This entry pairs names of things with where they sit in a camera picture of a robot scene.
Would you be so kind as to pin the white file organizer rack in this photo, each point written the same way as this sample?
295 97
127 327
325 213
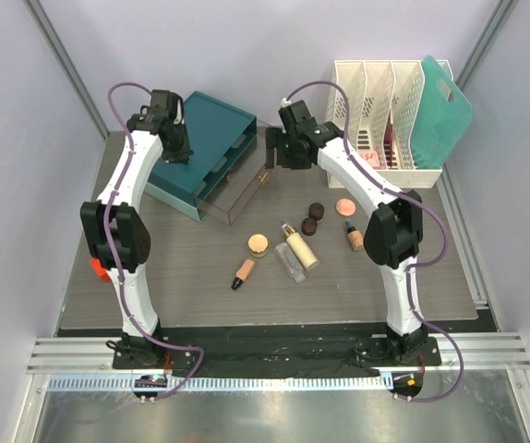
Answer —
377 89

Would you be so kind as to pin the peach tube black cap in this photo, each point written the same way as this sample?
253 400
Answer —
243 273

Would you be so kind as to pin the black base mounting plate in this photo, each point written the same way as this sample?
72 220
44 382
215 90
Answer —
277 351

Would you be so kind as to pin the teal drawer organizer box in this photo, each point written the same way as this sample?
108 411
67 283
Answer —
219 134

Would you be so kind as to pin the pink powder puff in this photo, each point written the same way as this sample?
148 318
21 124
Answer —
345 207

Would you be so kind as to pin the dark brown jar front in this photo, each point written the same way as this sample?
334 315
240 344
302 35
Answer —
309 226

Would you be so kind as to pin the teal cutting board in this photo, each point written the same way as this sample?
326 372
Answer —
443 115

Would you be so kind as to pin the small foundation dropper bottle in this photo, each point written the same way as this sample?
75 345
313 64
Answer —
354 237

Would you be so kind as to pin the large beige foundation bottle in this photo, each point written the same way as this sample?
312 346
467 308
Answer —
299 246

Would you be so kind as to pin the dark brown jar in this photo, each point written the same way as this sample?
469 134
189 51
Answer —
309 226
316 211

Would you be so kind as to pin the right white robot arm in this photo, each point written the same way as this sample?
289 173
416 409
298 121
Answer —
395 222

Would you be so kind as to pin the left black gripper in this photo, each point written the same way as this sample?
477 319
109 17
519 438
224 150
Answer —
181 156

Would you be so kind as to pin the orange red object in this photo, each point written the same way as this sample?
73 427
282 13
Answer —
99 270

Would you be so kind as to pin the dark red book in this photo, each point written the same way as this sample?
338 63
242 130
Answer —
387 144

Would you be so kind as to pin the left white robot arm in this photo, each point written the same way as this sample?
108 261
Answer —
115 234

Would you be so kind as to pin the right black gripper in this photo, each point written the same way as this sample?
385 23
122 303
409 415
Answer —
274 139

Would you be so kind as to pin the pink sticky note pad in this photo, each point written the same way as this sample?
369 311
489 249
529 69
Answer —
371 157

